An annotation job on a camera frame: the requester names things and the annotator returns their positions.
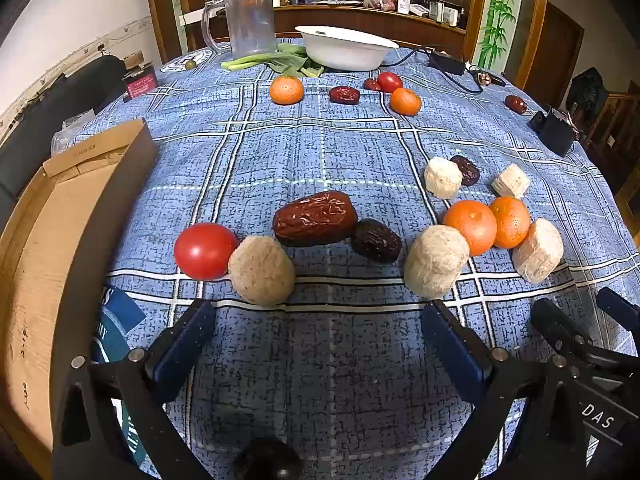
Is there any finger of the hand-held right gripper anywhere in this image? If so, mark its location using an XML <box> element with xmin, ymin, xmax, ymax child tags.
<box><xmin>531</xmin><ymin>299</ymin><xmax>601</xmax><ymax>361</ymax></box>
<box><xmin>596</xmin><ymin>287</ymin><xmax>640</xmax><ymax>333</ymax></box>

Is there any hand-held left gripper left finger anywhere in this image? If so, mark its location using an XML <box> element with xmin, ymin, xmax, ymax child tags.
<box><xmin>52</xmin><ymin>299</ymin><xmax>217</xmax><ymax>480</ymax></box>

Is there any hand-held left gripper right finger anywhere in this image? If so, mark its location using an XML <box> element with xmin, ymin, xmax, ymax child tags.
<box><xmin>421</xmin><ymin>299</ymin><xmax>583</xmax><ymax>480</ymax></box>

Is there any beige puffed rice roll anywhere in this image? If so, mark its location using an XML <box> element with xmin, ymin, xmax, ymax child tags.
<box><xmin>228</xmin><ymin>235</ymin><xmax>296</xmax><ymax>307</ymax></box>
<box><xmin>491</xmin><ymin>163</ymin><xmax>531</xmax><ymax>199</ymax></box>
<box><xmin>424</xmin><ymin>156</ymin><xmax>464</xmax><ymax>200</ymax></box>
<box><xmin>403</xmin><ymin>225</ymin><xmax>471</xmax><ymax>298</ymax></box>
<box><xmin>511</xmin><ymin>217</ymin><xmax>565</xmax><ymax>284</ymax></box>

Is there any large red tomato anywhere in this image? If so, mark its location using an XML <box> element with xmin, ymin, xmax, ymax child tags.
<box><xmin>174</xmin><ymin>223</ymin><xmax>240</xmax><ymax>281</ymax></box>

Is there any orange mandarin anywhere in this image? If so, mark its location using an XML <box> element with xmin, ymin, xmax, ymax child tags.
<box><xmin>443</xmin><ymin>200</ymin><xmax>498</xmax><ymax>257</ymax></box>
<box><xmin>390</xmin><ymin>87</ymin><xmax>422</xmax><ymax>117</ymax></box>
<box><xmin>269</xmin><ymin>75</ymin><xmax>305</xmax><ymax>106</ymax></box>
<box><xmin>489</xmin><ymin>196</ymin><xmax>531</xmax><ymax>249</ymax></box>

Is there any shallow cardboard box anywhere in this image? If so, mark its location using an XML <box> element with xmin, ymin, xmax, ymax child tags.
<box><xmin>0</xmin><ymin>117</ymin><xmax>161</xmax><ymax>480</ymax></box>

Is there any dark wrinkled date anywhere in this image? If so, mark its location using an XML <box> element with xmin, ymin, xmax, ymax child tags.
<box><xmin>350</xmin><ymin>218</ymin><xmax>403</xmax><ymax>263</ymax></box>
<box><xmin>450</xmin><ymin>155</ymin><xmax>481</xmax><ymax>187</ymax></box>

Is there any dark wooden furniture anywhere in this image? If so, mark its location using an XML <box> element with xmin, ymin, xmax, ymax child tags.
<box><xmin>585</xmin><ymin>90</ymin><xmax>640</xmax><ymax>196</ymax></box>

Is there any large red jujube date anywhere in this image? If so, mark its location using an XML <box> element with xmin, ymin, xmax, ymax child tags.
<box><xmin>273</xmin><ymin>191</ymin><xmax>359</xmax><ymax>248</ymax></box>

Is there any black cup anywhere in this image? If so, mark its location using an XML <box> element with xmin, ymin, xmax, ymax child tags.
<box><xmin>540</xmin><ymin>107</ymin><xmax>581</xmax><ymax>157</ymax></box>

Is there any dark jacket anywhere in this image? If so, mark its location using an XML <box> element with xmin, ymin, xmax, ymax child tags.
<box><xmin>567</xmin><ymin>67</ymin><xmax>611</xmax><ymax>116</ymax></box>

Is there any blue plaid tablecloth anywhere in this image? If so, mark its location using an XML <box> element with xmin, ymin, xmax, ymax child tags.
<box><xmin>65</xmin><ymin>35</ymin><xmax>640</xmax><ymax>480</ymax></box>

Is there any clear plastic bag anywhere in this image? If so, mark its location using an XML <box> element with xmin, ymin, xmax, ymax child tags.
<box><xmin>50</xmin><ymin>110</ymin><xmax>96</xmax><ymax>156</ymax></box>

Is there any red box with cork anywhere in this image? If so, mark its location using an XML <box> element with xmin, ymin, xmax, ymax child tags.
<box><xmin>122</xmin><ymin>52</ymin><xmax>158</xmax><ymax>103</ymax></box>

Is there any black leather chair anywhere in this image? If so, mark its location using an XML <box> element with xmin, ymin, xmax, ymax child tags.
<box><xmin>0</xmin><ymin>52</ymin><xmax>133</xmax><ymax>231</ymax></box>

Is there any brown wooden door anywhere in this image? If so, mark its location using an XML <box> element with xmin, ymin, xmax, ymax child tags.
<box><xmin>520</xmin><ymin>2</ymin><xmax>586</xmax><ymax>106</ymax></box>

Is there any small red tomato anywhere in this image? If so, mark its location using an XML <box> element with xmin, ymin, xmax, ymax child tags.
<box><xmin>376</xmin><ymin>71</ymin><xmax>404</xmax><ymax>94</ymax></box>

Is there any black power adapter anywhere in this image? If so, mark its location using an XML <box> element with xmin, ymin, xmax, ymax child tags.
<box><xmin>427</xmin><ymin>50</ymin><xmax>467</xmax><ymax>76</ymax></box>

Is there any green scallion stalk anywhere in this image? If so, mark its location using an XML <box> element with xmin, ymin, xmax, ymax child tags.
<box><xmin>221</xmin><ymin>52</ymin><xmax>281</xmax><ymax>71</ymax></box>

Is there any green bok choy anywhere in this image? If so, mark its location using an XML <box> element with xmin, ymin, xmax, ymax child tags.
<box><xmin>265</xmin><ymin>42</ymin><xmax>326</xmax><ymax>78</ymax></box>

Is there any white bowl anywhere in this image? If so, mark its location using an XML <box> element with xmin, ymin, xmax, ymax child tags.
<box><xmin>294</xmin><ymin>25</ymin><xmax>400</xmax><ymax>72</ymax></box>

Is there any clear glass pitcher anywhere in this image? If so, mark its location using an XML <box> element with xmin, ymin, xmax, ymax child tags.
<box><xmin>201</xmin><ymin>0</ymin><xmax>277</xmax><ymax>58</ymax></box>

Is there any wooden counter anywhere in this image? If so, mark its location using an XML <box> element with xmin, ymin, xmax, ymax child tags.
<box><xmin>175</xmin><ymin>0</ymin><xmax>471</xmax><ymax>61</ymax></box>

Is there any wooden framed glass partition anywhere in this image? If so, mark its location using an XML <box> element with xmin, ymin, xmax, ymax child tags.
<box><xmin>144</xmin><ymin>0</ymin><xmax>551</xmax><ymax>91</ymax></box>

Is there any black cable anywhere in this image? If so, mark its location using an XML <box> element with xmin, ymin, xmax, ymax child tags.
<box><xmin>382</xmin><ymin>45</ymin><xmax>486</xmax><ymax>96</ymax></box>

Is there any power plug with cord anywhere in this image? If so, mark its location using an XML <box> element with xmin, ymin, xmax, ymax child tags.
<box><xmin>467</xmin><ymin>67</ymin><xmax>506</xmax><ymax>88</ymax></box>

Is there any green bamboo wall sticker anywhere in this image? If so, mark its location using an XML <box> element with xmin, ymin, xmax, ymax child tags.
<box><xmin>475</xmin><ymin>0</ymin><xmax>521</xmax><ymax>68</ymax></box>

